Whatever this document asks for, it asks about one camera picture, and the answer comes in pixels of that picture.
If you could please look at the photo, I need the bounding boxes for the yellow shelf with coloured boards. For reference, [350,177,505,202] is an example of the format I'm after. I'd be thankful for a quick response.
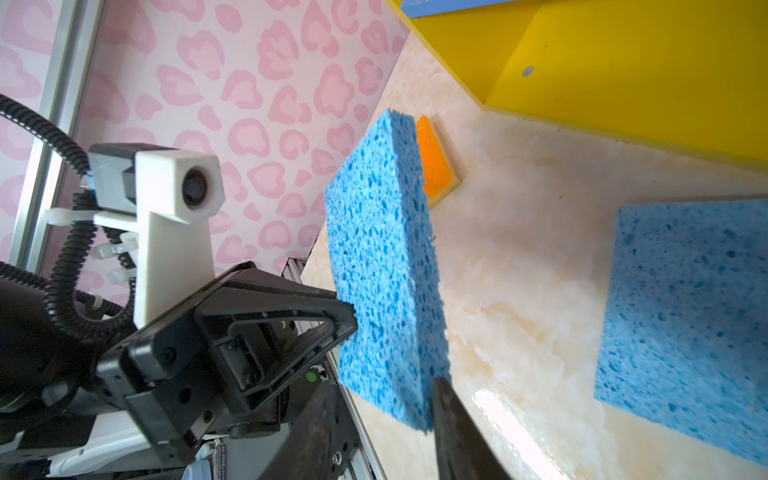
[404,1,767,169]

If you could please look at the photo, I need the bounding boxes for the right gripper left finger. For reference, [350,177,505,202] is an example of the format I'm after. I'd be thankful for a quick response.
[260,382,342,480]

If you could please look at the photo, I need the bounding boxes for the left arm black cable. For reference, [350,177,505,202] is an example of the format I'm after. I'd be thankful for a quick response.
[0,92,139,343]

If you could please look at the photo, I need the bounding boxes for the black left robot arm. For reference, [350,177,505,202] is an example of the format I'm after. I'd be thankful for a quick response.
[1,262,357,477]

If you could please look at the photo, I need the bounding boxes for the left aluminium frame bars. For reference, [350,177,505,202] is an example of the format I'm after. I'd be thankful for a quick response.
[9,1,106,273]

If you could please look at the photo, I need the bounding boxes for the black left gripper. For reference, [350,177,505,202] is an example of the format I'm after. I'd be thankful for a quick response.
[95,262,358,466]

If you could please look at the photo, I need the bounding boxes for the orange sponge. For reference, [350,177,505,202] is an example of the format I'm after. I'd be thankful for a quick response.
[416,115,461,209]

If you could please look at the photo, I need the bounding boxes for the blue sponge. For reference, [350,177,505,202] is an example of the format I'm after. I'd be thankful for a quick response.
[594,199,767,465]
[325,110,451,432]

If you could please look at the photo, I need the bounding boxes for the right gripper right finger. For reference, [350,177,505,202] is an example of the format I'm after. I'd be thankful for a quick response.
[432,378,511,480]

